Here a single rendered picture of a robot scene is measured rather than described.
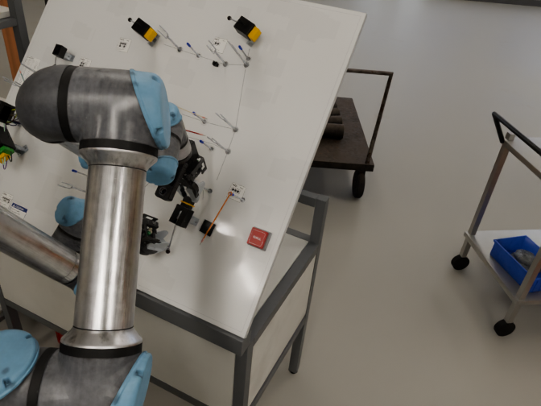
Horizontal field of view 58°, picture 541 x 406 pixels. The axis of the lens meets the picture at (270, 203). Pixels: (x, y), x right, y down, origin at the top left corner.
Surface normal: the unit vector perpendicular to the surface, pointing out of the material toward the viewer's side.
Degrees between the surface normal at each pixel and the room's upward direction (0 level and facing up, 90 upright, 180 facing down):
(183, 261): 49
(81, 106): 66
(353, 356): 0
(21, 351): 8
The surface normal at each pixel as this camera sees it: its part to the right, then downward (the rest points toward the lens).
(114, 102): 0.05, -0.08
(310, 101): -0.29, -0.18
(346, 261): 0.08, -0.82
